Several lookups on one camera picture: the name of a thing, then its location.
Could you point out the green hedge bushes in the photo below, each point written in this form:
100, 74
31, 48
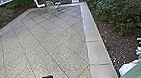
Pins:
123, 6

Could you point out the white patio chair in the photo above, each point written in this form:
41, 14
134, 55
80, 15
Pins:
39, 4

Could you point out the ground cover plant bed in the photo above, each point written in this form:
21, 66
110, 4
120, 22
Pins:
4, 18

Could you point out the small metal patio table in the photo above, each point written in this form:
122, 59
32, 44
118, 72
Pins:
58, 7

